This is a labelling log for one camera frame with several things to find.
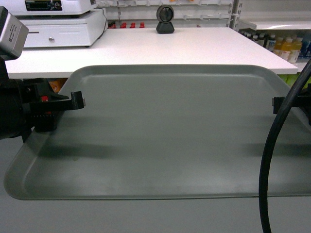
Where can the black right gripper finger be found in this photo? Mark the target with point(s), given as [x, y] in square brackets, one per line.
[302, 102]

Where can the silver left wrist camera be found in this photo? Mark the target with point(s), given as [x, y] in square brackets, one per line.
[13, 34]

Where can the yellow drink bottle front centre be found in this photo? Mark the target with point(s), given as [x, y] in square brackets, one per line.
[295, 50]

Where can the yellow drink bottle front left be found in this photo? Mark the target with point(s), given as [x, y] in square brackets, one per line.
[278, 46]

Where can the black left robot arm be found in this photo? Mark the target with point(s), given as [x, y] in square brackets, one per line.
[13, 108]

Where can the grey silver tray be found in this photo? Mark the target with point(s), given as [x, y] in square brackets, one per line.
[153, 132]

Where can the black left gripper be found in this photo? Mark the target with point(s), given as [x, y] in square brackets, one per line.
[45, 104]

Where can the black barcode scanner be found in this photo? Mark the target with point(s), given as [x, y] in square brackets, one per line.
[164, 15]

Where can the white cash register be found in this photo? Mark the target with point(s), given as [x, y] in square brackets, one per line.
[59, 23]

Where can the yellow drink bottle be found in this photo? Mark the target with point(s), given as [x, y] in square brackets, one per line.
[295, 50]
[278, 46]

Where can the white checkout counter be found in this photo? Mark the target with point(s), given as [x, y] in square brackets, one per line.
[216, 46]

